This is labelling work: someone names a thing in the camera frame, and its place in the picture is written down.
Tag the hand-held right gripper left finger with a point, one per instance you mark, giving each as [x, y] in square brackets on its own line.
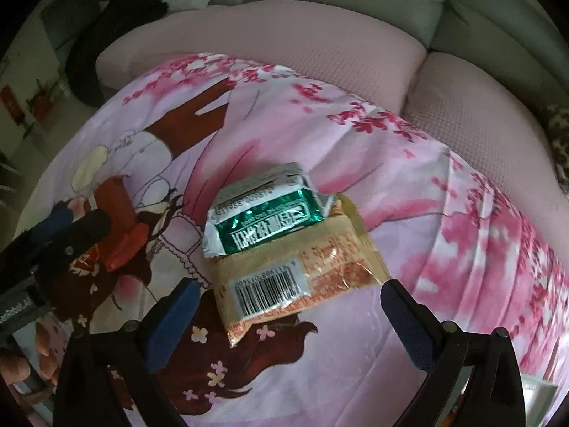
[171, 324]

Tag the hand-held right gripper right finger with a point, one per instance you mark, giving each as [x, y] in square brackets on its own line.
[409, 324]

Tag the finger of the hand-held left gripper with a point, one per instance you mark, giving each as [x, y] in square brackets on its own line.
[55, 223]
[89, 227]

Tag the small red snack packet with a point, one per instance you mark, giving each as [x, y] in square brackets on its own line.
[120, 249]

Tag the beige rice cracker packet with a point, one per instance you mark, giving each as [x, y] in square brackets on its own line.
[311, 275]

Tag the green foil snack packet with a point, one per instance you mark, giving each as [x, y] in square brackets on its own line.
[262, 222]

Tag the white box with teal rim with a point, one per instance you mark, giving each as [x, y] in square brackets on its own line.
[535, 398]

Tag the person's left hand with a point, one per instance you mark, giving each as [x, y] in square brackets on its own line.
[11, 367]

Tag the printed pink blanket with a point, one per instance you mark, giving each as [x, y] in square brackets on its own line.
[355, 364]

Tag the red floor items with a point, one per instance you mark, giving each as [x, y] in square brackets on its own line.
[42, 102]

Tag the red fire extinguisher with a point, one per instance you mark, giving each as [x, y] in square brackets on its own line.
[9, 103]

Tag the black clothing pile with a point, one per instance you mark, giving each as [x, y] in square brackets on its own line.
[115, 31]

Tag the blue-grey cabinet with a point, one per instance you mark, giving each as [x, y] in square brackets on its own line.
[71, 13]

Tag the pink sofa seat cushion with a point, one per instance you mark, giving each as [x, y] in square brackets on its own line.
[275, 35]
[480, 111]

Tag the leopard print cushion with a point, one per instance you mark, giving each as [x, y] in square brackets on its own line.
[558, 142]

